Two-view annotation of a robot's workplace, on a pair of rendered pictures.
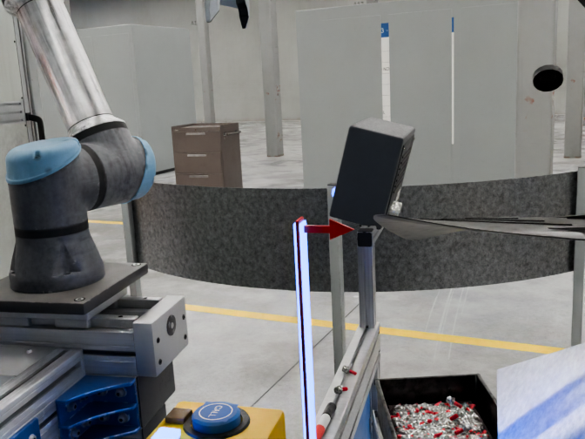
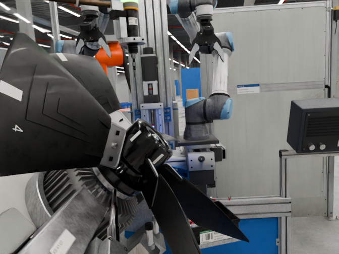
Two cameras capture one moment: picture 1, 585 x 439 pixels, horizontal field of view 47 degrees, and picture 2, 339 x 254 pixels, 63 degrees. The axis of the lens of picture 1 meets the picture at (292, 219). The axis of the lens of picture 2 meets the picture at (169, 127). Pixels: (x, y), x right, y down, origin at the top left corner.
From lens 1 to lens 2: 121 cm
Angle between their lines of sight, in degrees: 74
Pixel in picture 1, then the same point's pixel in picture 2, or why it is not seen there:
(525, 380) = not seen: hidden behind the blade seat
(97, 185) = (202, 112)
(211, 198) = not seen: outside the picture
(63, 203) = (190, 115)
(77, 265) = (190, 133)
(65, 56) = (215, 71)
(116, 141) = (215, 99)
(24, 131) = (323, 92)
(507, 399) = not seen: hidden behind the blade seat
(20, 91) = (323, 75)
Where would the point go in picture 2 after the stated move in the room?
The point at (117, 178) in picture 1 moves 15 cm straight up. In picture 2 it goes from (210, 110) to (209, 82)
